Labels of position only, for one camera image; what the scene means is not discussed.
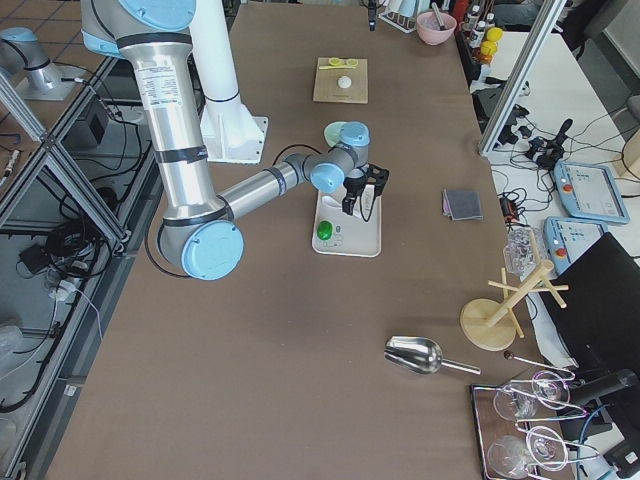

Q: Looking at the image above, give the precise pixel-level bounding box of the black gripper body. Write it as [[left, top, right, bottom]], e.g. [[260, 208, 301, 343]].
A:
[[344, 175, 366, 199]]

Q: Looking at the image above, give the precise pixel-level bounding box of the upper teach pendant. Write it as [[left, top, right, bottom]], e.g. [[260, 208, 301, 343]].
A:
[[553, 161, 630, 224]]

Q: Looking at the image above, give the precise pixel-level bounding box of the lower teach pendant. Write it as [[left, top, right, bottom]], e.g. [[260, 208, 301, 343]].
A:
[[543, 216, 608, 274]]

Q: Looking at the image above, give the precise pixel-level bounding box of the mint green bowl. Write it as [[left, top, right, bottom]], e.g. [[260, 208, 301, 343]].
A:
[[323, 121, 346, 147]]

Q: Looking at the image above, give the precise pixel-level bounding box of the pink bowl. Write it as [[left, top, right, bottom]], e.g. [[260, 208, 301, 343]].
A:
[[416, 11, 458, 45]]

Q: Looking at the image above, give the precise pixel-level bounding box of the wooden mug tree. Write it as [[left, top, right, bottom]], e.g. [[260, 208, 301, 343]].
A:
[[460, 230, 569, 351]]

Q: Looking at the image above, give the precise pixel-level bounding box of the white steamed bun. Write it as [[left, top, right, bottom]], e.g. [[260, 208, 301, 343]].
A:
[[337, 76, 352, 90]]

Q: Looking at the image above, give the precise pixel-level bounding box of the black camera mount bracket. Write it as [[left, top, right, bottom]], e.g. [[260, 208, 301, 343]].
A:
[[367, 163, 389, 197]]

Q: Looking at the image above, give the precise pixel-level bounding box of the metal scoop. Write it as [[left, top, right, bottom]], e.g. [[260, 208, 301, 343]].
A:
[[384, 336, 481, 375]]

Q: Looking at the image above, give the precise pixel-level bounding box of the black laptop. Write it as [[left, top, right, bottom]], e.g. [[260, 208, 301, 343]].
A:
[[541, 233, 639, 372]]

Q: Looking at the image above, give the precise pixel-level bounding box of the aluminium frame post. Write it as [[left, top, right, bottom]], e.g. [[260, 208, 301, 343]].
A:
[[478, 0, 566, 157]]

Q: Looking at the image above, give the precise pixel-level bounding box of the white dish rack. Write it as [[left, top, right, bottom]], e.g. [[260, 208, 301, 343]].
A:
[[378, 0, 421, 34]]

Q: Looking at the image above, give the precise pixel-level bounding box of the grey folded cloth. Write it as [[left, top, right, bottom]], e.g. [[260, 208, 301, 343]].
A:
[[442, 189, 483, 221]]

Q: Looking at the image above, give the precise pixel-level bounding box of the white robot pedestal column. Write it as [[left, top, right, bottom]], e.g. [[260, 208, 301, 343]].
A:
[[187, 0, 269, 165]]

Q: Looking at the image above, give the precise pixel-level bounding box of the cream plastic tray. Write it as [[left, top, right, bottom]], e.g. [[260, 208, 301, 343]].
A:
[[311, 185, 382, 257]]

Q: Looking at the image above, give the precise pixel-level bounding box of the bamboo cutting board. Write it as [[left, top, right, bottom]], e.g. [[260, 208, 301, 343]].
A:
[[313, 57, 368, 104]]

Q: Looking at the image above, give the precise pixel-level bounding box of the teach pendant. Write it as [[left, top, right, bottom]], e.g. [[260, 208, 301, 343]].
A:
[[553, 161, 630, 224], [543, 216, 608, 274]]

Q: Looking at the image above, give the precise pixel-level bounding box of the green lime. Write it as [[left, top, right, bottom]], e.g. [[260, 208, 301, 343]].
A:
[[316, 220, 333, 241]]

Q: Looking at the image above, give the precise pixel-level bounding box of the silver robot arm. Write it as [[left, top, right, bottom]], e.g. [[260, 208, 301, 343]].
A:
[[1, 1, 204, 101], [81, 1, 372, 281]]

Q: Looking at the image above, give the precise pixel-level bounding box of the clear glass jar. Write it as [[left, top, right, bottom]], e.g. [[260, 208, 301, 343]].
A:
[[503, 227, 542, 277]]

